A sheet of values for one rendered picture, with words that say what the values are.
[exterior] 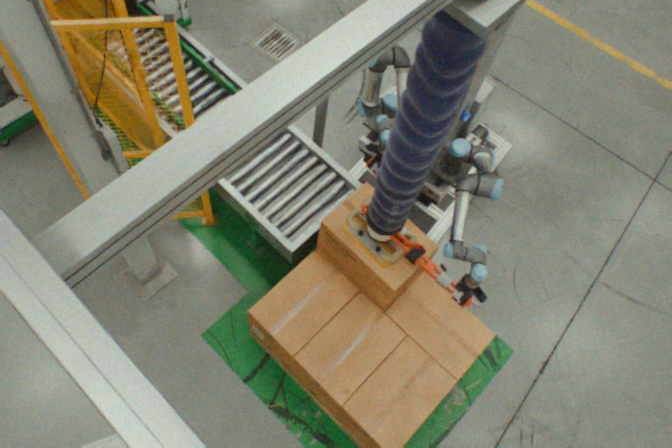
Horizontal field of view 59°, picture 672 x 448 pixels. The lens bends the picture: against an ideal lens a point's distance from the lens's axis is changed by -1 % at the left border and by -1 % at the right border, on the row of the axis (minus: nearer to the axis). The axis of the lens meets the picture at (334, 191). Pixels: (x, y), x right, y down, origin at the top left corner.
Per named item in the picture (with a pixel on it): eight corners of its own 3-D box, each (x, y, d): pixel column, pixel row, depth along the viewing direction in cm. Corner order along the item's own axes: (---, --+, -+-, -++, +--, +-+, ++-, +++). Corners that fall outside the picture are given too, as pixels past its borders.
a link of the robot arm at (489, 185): (469, 140, 359) (479, 178, 311) (493, 146, 359) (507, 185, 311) (464, 158, 365) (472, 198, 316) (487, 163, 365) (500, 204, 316)
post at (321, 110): (308, 165, 483) (317, 87, 395) (314, 160, 486) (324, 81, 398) (314, 170, 481) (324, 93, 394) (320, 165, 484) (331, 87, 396)
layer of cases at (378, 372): (249, 328, 401) (247, 310, 366) (350, 235, 441) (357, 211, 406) (381, 463, 368) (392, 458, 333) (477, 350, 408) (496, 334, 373)
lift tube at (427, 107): (366, 177, 296) (421, -20, 186) (397, 150, 305) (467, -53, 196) (402, 209, 289) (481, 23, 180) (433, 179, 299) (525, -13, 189)
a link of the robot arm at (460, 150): (446, 146, 365) (452, 134, 354) (467, 151, 365) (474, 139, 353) (444, 163, 360) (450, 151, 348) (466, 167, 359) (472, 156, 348)
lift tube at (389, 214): (357, 217, 335) (390, 106, 244) (383, 193, 344) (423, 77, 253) (387, 243, 329) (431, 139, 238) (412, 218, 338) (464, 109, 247)
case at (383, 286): (316, 247, 390) (320, 221, 355) (358, 210, 406) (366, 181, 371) (383, 312, 373) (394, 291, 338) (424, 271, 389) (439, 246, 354)
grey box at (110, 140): (98, 148, 304) (82, 114, 278) (106, 142, 306) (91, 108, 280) (121, 173, 299) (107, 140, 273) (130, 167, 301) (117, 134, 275)
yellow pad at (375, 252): (342, 229, 354) (342, 225, 349) (353, 219, 358) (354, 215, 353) (383, 269, 344) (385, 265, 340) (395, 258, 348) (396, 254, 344)
